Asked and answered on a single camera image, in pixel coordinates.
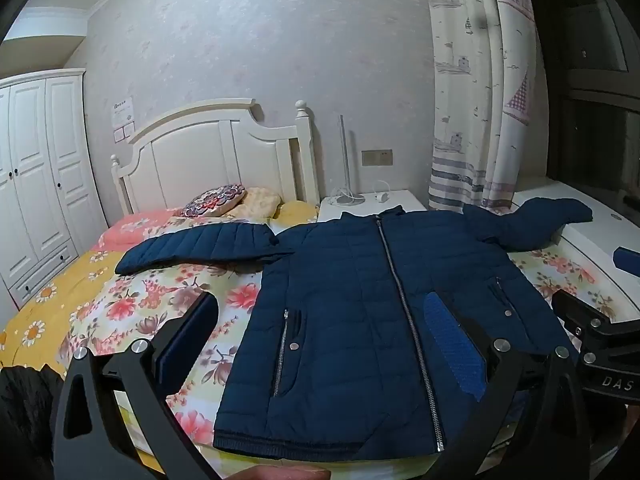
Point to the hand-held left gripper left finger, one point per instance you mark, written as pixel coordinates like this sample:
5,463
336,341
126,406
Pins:
187,340

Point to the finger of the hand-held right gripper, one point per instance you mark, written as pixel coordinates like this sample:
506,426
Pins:
575,307

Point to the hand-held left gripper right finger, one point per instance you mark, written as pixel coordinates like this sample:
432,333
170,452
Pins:
452,350

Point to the navy blue puffer jacket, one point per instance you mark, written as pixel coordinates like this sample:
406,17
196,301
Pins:
350,310

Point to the person's left hand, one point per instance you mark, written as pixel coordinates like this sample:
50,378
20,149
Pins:
280,474

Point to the floral patchwork quilt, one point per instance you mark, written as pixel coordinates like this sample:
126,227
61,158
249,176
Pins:
150,300

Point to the white bay window sill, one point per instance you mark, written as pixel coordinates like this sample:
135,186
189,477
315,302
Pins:
590,242

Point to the dark blue box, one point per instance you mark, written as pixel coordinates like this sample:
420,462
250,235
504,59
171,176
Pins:
627,260

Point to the pink floral pillow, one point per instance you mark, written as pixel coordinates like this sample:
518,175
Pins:
135,225

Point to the round patterned cushion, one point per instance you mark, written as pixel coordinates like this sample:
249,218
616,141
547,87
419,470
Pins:
212,200

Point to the yellow daisy bedsheet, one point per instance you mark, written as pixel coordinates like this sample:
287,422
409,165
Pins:
45,310

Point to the cream patterned pillow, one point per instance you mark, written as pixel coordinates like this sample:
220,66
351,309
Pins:
260,202

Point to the white nightstand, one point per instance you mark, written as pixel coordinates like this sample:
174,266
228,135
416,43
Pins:
397,202

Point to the plain yellow pillow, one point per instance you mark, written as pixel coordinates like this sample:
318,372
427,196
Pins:
295,211

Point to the person's fuzzy dark clothing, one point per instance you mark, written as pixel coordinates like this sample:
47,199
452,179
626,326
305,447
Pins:
25,420

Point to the white wooden bed headboard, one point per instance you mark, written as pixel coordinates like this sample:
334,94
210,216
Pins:
200,155

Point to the dark window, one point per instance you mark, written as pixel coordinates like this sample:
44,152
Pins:
590,110

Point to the white slim desk lamp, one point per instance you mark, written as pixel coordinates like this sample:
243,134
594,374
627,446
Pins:
342,160

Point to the white wardrobe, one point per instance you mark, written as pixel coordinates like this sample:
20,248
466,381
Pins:
35,160

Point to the sailboat print curtain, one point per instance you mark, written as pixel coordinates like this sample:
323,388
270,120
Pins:
465,85

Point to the beige wall socket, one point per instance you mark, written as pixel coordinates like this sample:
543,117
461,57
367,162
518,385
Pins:
377,157

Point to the white paper wall notice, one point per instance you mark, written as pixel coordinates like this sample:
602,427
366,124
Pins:
123,117

